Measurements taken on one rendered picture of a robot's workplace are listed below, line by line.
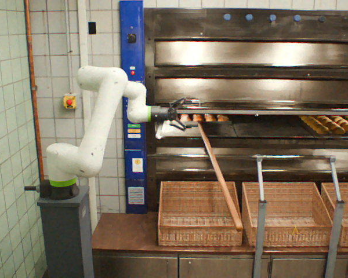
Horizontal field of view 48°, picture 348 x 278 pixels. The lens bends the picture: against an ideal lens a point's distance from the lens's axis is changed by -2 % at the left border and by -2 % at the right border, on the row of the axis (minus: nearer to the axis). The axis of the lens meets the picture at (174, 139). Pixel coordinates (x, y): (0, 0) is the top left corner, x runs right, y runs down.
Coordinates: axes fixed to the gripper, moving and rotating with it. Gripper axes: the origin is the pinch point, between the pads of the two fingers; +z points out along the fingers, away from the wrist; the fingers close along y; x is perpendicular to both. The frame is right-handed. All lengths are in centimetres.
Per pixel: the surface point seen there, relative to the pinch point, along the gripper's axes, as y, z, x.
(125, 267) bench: 105, -45, -2
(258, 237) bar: 77, 40, 5
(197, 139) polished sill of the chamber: 31, 3, -55
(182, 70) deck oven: -19, -8, -55
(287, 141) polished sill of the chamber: 32, 69, -54
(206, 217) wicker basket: 89, 10, -45
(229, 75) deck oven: -16, 25, -55
